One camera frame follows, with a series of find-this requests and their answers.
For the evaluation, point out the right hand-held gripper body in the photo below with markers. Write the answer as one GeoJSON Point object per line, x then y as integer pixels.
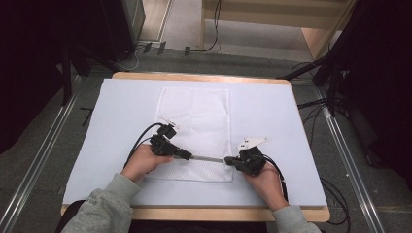
{"type": "Point", "coordinates": [252, 160]}

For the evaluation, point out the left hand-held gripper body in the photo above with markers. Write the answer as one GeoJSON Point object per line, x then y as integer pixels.
{"type": "Point", "coordinates": [162, 144]}

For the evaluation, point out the white mesh laundry bag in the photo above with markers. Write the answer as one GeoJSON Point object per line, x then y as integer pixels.
{"type": "Point", "coordinates": [194, 113]}

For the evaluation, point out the person's right hand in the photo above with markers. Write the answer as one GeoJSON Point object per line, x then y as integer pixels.
{"type": "Point", "coordinates": [268, 183]}

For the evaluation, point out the person's left hand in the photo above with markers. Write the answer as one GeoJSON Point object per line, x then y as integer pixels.
{"type": "Point", "coordinates": [141, 163]}

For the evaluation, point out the white table mat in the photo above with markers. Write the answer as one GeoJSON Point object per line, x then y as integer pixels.
{"type": "Point", "coordinates": [275, 129]}

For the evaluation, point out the wooden table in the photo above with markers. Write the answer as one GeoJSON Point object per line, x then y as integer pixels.
{"type": "Point", "coordinates": [200, 214]}

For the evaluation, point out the black tripod stand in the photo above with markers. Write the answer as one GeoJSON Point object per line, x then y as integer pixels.
{"type": "Point", "coordinates": [332, 84]}

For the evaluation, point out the black metal stand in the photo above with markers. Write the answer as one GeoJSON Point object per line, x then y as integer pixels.
{"type": "Point", "coordinates": [66, 77]}

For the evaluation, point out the dark cabinet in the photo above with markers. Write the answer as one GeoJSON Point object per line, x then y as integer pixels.
{"type": "Point", "coordinates": [123, 26]}

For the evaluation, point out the light wooden furniture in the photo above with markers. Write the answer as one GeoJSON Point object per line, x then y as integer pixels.
{"type": "Point", "coordinates": [275, 16]}

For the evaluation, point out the black curtain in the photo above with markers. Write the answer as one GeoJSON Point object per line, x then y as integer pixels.
{"type": "Point", "coordinates": [29, 64]}
{"type": "Point", "coordinates": [385, 81]}

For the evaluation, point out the metal floor rail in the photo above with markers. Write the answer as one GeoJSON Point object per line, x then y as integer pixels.
{"type": "Point", "coordinates": [353, 174]}
{"type": "Point", "coordinates": [35, 165]}

